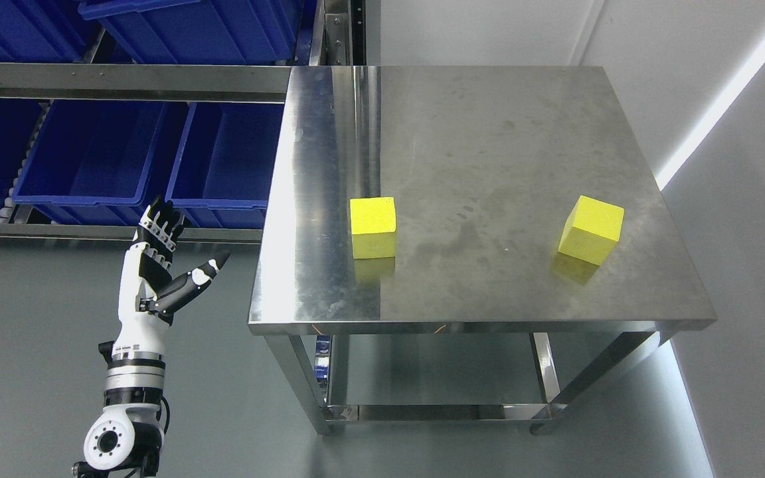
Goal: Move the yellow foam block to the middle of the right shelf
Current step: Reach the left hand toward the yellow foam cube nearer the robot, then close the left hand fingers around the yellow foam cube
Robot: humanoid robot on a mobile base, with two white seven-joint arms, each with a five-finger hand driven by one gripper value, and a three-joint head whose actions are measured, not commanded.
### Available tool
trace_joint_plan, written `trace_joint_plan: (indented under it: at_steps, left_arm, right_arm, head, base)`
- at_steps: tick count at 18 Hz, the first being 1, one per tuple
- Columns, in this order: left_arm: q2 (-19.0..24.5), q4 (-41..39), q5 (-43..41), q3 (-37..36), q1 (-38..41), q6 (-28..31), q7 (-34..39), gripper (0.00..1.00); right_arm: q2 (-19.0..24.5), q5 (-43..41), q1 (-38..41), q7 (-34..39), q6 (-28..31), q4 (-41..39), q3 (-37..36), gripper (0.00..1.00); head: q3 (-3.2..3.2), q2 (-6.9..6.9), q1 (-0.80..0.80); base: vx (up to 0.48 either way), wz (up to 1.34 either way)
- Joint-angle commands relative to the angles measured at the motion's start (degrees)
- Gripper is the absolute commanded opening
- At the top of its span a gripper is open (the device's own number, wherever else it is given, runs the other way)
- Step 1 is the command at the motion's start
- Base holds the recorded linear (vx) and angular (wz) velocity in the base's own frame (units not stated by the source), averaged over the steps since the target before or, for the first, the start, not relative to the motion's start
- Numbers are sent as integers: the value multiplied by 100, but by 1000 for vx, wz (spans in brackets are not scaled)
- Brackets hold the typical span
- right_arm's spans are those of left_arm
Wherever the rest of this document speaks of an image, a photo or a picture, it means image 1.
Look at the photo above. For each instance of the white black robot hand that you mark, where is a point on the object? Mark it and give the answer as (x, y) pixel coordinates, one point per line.
(149, 296)

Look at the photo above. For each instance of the yellow foam block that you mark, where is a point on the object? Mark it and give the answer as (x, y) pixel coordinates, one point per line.
(373, 227)
(592, 230)

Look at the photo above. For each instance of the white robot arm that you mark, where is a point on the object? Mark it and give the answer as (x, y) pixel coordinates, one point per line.
(130, 432)

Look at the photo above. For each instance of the metal shelf rack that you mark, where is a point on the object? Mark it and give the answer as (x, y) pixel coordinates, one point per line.
(339, 34)

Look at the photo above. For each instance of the stainless steel table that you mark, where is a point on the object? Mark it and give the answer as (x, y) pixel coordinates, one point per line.
(485, 163)

